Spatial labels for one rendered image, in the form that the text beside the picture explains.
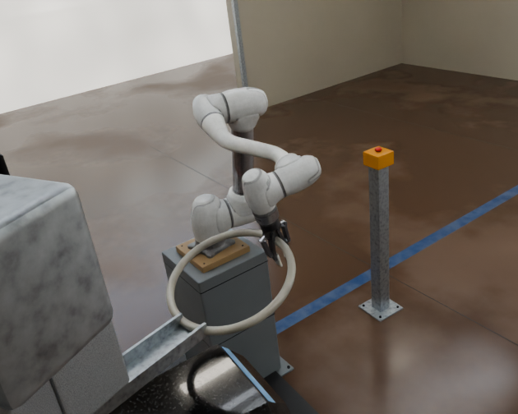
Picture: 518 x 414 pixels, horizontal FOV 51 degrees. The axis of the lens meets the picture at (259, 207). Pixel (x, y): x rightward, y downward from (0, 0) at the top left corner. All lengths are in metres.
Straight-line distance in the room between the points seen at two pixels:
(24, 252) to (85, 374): 1.05
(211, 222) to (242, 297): 0.43
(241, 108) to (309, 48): 5.76
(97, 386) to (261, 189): 0.81
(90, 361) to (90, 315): 0.97
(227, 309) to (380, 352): 1.01
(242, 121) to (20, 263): 1.94
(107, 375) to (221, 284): 1.22
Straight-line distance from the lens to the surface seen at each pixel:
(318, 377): 3.17
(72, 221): 0.48
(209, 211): 2.61
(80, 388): 1.50
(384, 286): 3.47
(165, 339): 1.89
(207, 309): 2.68
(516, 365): 3.34
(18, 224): 0.45
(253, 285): 2.78
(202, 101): 2.30
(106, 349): 1.50
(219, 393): 1.93
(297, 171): 1.88
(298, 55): 7.90
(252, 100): 2.32
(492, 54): 8.43
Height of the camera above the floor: 2.25
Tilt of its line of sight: 27 degrees down
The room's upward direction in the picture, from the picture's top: 7 degrees counter-clockwise
